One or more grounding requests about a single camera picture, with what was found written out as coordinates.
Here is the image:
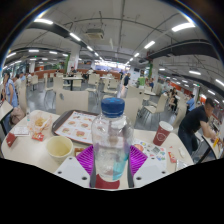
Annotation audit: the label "small white packet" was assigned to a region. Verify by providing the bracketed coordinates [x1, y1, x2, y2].
[177, 146, 187, 158]

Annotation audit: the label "clear blue-capped water bottle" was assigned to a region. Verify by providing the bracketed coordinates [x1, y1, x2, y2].
[90, 97, 134, 183]

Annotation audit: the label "ceiling strip lights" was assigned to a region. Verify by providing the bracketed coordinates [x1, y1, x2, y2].
[3, 16, 224, 101]

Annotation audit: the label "beige dining chairs group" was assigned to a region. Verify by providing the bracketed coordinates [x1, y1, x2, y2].
[19, 71, 188, 128]

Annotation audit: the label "colourful printed leaflet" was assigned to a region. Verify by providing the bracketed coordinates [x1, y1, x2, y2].
[133, 138, 168, 162]

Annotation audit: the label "beige chair with round hole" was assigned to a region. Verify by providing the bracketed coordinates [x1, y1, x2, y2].
[55, 88, 90, 116]
[122, 96, 141, 128]

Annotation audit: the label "red paper cup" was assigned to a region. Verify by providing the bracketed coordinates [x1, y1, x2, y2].
[152, 120, 175, 147]

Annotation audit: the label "ceiling air conditioner unit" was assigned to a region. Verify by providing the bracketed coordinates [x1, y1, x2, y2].
[84, 27, 105, 41]

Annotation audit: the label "clear plastic wrapper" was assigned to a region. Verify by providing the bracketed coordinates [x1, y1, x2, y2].
[174, 158, 188, 172]

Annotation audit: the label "white paper slip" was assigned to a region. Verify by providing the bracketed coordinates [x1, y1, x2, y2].
[9, 125, 31, 137]

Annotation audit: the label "brown tray with paper liner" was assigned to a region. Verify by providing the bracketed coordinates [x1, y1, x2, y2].
[51, 109, 101, 146]

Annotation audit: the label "cream mug with brown handle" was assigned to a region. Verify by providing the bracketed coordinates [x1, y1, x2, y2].
[45, 135, 86, 165]

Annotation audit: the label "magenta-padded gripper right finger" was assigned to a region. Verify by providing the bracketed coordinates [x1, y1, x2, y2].
[126, 144, 169, 189]

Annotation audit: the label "black-edged beige side table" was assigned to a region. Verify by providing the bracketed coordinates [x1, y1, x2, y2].
[0, 99, 15, 125]
[201, 134, 223, 160]

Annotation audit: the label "red flat packet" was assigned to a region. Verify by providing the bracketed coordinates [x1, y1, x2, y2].
[5, 131, 18, 148]

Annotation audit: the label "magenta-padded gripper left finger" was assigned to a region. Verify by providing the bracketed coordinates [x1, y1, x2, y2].
[54, 144, 98, 189]

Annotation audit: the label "clear plastic food bag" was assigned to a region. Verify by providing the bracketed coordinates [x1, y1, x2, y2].
[26, 111, 54, 135]

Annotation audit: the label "person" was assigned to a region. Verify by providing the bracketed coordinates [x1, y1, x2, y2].
[1, 71, 20, 108]
[177, 97, 218, 157]

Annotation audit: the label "small red sauce packet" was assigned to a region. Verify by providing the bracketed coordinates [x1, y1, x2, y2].
[167, 151, 178, 165]
[31, 132, 45, 142]

